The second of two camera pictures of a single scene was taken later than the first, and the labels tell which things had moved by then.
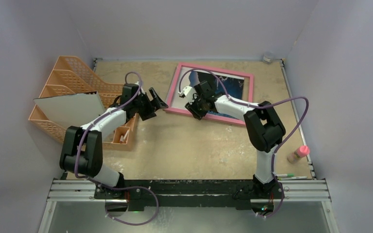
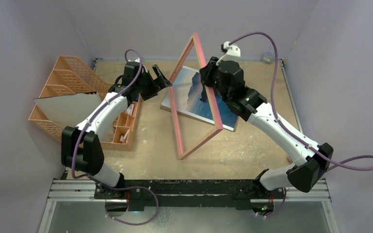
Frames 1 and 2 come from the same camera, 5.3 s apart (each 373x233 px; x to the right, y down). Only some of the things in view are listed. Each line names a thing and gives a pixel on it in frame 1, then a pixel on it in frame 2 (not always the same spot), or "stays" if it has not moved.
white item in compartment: x=122 y=138 stays
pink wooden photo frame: x=169 y=108 → x=217 y=112
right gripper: x=194 y=107 → x=208 y=75
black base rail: x=238 y=192 stays
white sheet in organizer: x=75 y=109 stays
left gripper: x=156 y=104 → x=157 y=85
